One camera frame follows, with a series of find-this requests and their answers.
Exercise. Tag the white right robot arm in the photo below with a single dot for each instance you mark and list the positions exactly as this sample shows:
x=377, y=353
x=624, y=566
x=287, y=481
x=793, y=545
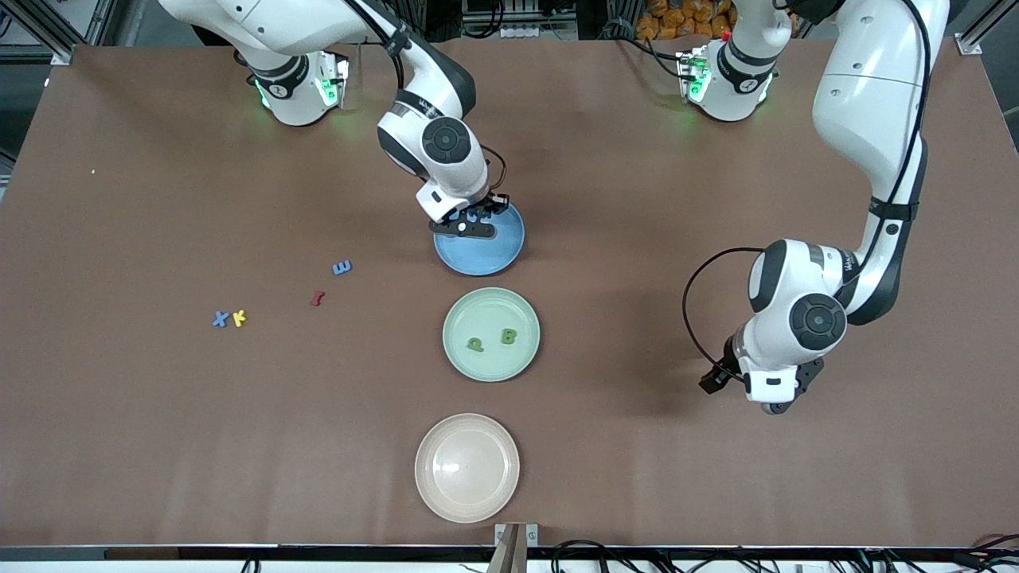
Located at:
x=442, y=159

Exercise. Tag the blue letter E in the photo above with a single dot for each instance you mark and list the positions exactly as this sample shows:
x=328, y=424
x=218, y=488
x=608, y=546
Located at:
x=341, y=267

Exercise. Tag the white power strip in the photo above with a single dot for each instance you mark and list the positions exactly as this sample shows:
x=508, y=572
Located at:
x=533, y=32

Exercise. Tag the blue letter X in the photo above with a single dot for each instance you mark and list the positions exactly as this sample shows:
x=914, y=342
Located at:
x=220, y=319

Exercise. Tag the green plate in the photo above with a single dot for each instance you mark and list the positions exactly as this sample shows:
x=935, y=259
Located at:
x=478, y=366

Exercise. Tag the orange packaged goods pile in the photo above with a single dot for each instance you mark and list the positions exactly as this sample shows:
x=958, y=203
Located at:
x=677, y=20

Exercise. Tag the grey metal bracket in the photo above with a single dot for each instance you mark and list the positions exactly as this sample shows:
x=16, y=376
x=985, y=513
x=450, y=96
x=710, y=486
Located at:
x=529, y=535

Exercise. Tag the green letter B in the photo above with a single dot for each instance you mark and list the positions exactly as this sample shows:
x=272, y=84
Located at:
x=508, y=336

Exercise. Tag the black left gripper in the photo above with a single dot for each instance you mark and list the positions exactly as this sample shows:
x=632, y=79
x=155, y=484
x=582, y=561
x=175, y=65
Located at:
x=727, y=358

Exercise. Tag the beige plate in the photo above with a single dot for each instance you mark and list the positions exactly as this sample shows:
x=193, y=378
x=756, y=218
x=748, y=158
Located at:
x=466, y=469

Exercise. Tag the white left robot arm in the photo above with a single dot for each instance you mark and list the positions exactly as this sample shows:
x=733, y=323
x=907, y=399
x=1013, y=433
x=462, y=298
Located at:
x=796, y=334

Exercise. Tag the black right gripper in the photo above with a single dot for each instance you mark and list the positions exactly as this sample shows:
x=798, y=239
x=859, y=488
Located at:
x=481, y=210

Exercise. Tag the green letter P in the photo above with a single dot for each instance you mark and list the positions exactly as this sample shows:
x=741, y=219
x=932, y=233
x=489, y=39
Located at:
x=475, y=344

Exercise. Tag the aluminium frame post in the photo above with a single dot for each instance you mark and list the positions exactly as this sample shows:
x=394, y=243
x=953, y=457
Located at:
x=64, y=56
x=970, y=45

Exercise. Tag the blue plate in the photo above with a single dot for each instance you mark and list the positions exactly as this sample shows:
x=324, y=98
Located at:
x=486, y=259

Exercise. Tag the tan pole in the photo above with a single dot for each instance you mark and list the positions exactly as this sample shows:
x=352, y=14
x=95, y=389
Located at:
x=506, y=557

